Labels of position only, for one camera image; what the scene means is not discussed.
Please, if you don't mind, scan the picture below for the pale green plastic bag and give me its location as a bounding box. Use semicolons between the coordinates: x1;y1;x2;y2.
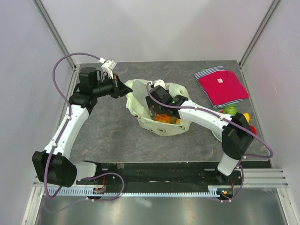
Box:
125;79;191;136

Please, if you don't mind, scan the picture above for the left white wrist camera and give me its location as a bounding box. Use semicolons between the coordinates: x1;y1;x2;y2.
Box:
101;60;117;79

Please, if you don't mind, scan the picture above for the left aluminium frame post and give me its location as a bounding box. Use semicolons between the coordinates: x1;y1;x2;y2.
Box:
32;0;70;55

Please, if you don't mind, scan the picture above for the small pineapple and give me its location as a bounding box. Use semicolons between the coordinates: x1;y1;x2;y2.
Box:
154;114;173;124

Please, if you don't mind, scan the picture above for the red bell pepper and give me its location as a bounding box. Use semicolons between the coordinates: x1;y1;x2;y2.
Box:
250;125;257;135

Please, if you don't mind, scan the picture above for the blue white striped shirt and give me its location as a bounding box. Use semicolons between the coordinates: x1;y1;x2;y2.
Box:
194;66;244;108

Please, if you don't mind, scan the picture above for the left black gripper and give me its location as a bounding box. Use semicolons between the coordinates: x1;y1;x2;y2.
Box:
92;73;132;99

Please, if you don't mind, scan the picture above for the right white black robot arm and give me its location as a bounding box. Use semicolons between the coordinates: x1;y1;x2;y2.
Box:
146;82;254;185

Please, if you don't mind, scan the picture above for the light blue cable duct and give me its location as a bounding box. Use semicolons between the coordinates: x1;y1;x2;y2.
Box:
57;187;225;197

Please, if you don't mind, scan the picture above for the green round fruit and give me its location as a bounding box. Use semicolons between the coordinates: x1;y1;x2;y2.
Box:
223;105;238;116

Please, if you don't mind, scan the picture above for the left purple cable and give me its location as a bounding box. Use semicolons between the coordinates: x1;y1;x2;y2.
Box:
43;52;105;199

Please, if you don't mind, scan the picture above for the right aluminium frame post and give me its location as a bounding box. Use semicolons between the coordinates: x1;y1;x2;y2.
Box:
238;0;281;68

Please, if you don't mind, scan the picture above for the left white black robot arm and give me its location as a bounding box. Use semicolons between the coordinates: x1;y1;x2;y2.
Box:
32;67;132;187

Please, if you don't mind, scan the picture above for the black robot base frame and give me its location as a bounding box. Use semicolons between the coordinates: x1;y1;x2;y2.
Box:
77;162;241;194

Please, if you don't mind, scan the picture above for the patterned ceramic plate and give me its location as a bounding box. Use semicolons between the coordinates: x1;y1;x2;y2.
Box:
212;131;222;142

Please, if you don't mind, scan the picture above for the aluminium frame post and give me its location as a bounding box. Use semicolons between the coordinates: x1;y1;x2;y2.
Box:
238;0;281;68
32;0;70;55

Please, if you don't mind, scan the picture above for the yellow bell pepper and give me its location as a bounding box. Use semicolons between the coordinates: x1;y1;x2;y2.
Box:
243;113;250;123

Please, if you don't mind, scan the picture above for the red folded shirt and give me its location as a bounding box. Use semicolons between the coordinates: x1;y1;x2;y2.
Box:
198;71;249;105

